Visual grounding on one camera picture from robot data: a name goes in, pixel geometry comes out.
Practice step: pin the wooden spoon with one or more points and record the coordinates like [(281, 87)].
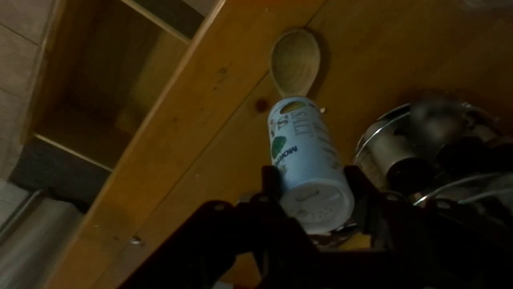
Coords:
[(295, 61)]

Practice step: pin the white salt container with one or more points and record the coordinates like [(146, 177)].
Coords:
[(306, 166)]

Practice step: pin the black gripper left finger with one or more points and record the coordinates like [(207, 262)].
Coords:
[(241, 241)]

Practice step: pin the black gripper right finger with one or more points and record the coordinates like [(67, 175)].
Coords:
[(422, 241)]

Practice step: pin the wooden dresser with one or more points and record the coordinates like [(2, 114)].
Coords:
[(346, 65)]

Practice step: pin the open wooden drawer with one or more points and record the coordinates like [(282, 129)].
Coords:
[(106, 81)]

